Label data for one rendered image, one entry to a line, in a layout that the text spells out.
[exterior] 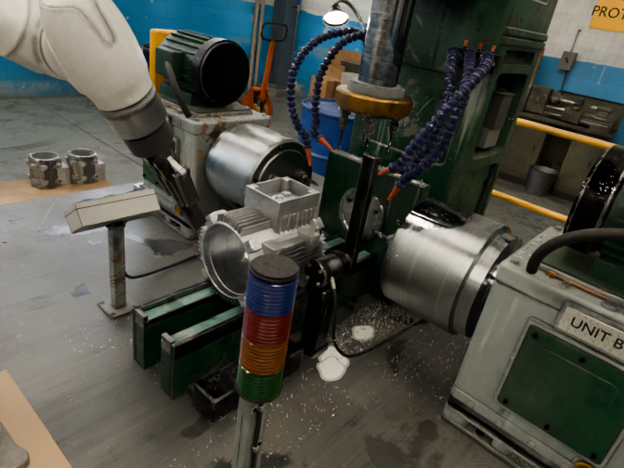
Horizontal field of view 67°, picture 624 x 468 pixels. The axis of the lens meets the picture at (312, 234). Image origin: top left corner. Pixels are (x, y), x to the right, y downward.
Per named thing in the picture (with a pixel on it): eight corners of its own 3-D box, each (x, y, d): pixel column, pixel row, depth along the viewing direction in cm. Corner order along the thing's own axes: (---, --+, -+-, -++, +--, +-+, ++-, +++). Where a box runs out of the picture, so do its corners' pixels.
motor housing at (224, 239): (263, 255, 117) (271, 184, 108) (318, 291, 106) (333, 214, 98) (195, 279, 102) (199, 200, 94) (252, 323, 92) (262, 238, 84)
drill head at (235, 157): (238, 179, 162) (244, 107, 151) (316, 220, 141) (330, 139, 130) (175, 192, 144) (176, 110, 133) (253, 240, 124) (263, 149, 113)
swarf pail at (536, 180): (517, 190, 514) (526, 167, 502) (525, 185, 537) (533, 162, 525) (546, 200, 499) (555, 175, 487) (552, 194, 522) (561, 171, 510)
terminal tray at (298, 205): (282, 205, 108) (286, 175, 104) (316, 223, 102) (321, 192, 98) (241, 215, 99) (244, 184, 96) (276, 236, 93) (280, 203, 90)
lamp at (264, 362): (264, 338, 65) (266, 311, 63) (294, 362, 61) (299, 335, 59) (229, 357, 61) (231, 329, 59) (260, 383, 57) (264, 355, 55)
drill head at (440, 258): (398, 264, 125) (422, 175, 114) (555, 345, 102) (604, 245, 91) (339, 294, 107) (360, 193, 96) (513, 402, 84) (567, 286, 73)
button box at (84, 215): (148, 216, 107) (140, 194, 107) (162, 210, 102) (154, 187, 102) (70, 234, 95) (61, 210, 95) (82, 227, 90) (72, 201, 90)
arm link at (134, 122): (133, 72, 75) (150, 104, 79) (84, 103, 71) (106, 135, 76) (164, 85, 70) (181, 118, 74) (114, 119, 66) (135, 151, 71)
